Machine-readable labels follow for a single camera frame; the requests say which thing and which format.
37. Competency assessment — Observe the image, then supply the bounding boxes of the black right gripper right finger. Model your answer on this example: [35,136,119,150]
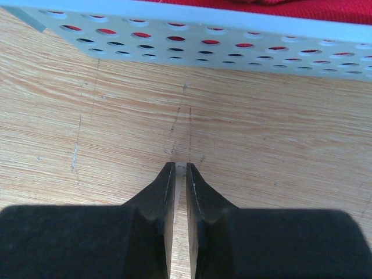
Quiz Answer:
[186,163,371,278]

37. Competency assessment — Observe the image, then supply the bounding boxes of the red cloth in basket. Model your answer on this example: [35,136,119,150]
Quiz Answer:
[145,1,371,27]

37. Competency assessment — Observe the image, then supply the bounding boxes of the white zip tie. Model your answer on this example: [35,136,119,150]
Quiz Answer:
[173,162,187,228]

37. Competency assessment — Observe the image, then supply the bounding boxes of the light blue perforated basket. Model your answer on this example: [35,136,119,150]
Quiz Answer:
[1,1,371,82]

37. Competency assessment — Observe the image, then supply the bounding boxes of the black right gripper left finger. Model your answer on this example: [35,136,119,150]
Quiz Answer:
[1,162,176,278]

